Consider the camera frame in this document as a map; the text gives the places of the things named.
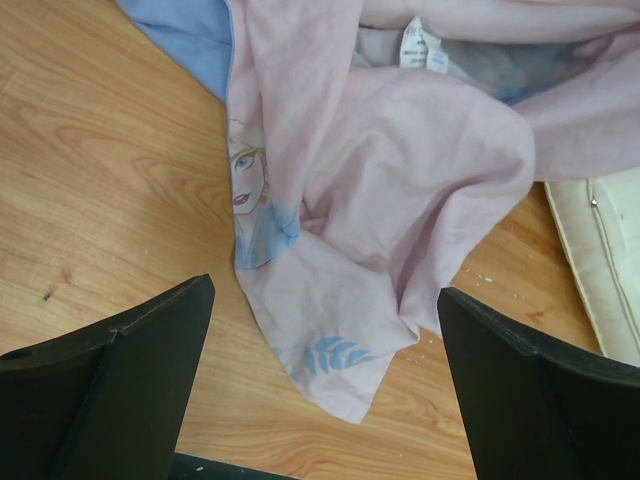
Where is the pink blue printed pillowcase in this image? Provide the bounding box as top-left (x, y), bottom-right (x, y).
top-left (121, 1), bottom-right (639, 424)

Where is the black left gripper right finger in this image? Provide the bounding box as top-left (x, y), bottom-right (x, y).
top-left (437, 288), bottom-right (639, 479)

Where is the cream white pillow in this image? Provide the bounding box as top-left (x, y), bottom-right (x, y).
top-left (545, 168), bottom-right (639, 366)

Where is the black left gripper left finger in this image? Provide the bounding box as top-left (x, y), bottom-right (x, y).
top-left (1, 275), bottom-right (215, 479)

